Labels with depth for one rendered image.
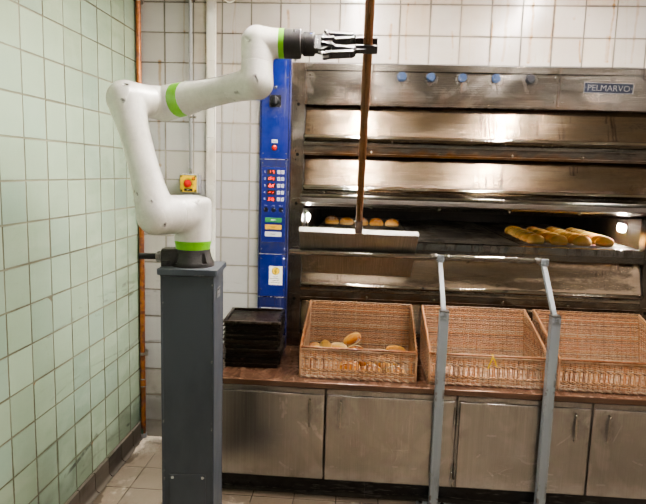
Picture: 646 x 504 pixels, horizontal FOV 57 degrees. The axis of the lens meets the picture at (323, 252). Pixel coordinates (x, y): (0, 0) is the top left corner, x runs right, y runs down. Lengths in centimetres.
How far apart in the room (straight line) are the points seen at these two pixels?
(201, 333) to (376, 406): 104
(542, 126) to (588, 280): 85
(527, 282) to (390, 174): 93
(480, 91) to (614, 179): 83
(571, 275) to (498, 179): 65
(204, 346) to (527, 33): 223
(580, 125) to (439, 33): 86
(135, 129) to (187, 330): 70
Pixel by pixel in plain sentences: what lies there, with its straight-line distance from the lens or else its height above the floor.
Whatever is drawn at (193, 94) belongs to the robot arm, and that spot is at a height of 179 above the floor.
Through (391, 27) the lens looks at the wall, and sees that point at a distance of 324.
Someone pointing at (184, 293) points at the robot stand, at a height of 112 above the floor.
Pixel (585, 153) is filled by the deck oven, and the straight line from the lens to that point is 335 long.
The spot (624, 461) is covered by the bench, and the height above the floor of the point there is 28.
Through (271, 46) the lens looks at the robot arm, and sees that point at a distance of 195.
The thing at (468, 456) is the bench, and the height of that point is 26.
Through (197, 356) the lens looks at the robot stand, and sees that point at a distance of 213.
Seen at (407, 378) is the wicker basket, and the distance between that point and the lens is 282.
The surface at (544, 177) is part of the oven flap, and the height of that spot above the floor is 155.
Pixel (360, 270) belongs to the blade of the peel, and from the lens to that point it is 297.
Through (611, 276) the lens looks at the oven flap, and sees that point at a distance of 346.
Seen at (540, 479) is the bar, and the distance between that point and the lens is 300.
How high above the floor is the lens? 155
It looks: 8 degrees down
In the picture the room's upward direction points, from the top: 2 degrees clockwise
